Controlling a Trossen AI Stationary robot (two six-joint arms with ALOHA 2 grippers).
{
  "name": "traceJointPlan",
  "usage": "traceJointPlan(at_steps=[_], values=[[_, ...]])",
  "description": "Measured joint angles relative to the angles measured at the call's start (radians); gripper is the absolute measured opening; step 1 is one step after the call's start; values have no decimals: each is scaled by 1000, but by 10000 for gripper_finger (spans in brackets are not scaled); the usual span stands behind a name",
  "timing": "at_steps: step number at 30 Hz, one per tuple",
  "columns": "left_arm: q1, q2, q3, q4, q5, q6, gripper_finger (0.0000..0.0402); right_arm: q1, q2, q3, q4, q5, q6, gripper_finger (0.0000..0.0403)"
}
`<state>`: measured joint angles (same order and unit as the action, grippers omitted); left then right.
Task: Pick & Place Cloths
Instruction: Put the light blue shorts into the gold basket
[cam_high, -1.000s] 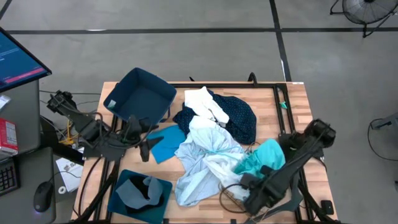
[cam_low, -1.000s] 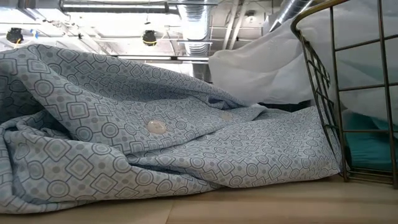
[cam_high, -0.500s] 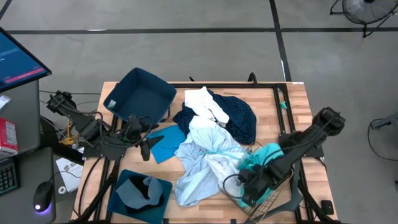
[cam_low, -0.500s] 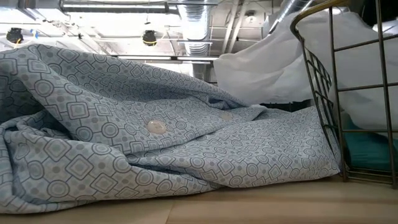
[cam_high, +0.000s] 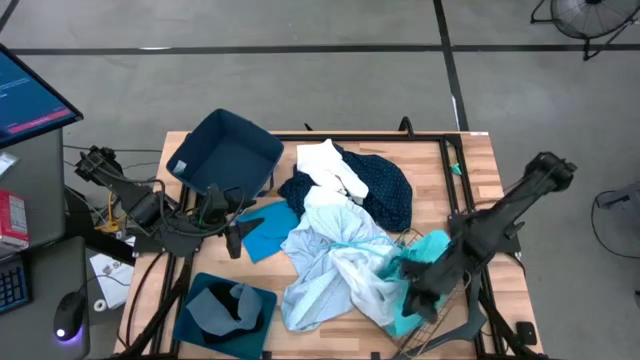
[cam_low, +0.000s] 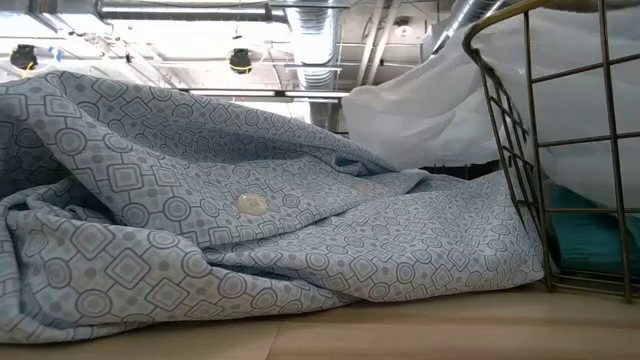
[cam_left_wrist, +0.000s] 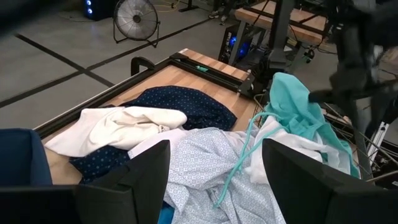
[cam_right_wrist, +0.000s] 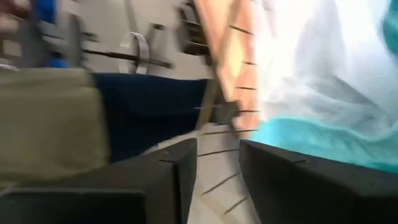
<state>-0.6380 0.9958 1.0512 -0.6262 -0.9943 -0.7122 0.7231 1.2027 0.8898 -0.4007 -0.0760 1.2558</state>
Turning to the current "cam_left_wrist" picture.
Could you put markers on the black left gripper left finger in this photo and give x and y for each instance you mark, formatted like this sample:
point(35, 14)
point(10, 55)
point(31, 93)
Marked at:
point(136, 193)

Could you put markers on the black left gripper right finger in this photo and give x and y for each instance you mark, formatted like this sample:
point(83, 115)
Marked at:
point(304, 193)

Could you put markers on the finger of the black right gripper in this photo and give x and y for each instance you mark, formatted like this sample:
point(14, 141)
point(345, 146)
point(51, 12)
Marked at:
point(335, 96)

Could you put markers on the teal cloth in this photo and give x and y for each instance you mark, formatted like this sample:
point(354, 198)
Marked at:
point(295, 105)

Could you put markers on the white waffle cloth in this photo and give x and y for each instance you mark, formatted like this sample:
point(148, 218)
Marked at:
point(298, 144)

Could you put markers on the light blue patterned gown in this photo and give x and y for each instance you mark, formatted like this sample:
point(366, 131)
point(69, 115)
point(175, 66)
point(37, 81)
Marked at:
point(199, 165)

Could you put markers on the navy dotted cloth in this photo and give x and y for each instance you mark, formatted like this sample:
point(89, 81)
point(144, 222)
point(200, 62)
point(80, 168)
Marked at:
point(192, 105)

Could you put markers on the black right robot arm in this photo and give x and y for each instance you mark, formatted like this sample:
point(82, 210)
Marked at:
point(376, 15)

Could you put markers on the bright blue towel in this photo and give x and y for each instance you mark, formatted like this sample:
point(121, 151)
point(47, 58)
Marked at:
point(166, 214)

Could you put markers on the wooden workbench table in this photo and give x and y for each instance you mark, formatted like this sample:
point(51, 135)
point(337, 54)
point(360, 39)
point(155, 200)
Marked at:
point(308, 26)

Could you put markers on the cream white cloth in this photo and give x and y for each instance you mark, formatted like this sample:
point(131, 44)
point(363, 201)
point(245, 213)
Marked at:
point(124, 127)

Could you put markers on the black computer tower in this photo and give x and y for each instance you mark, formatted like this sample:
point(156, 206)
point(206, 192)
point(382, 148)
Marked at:
point(234, 43)
point(98, 8)

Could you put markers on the blue plastic bin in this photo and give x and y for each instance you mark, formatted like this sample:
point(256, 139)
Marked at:
point(18, 155)

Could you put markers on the small teal clip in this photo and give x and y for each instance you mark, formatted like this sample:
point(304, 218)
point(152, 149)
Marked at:
point(201, 68)

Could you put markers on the person's foot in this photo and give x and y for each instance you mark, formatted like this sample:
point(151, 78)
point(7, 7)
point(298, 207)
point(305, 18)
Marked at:
point(219, 17)

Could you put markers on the round floor fan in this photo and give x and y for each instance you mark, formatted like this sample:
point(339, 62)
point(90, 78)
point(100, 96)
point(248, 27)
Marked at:
point(136, 19)

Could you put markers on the white aluminium post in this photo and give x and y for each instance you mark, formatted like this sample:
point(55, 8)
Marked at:
point(377, 140)

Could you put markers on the black table frame rail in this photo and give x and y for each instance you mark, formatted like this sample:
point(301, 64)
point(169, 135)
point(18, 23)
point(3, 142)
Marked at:
point(214, 76)

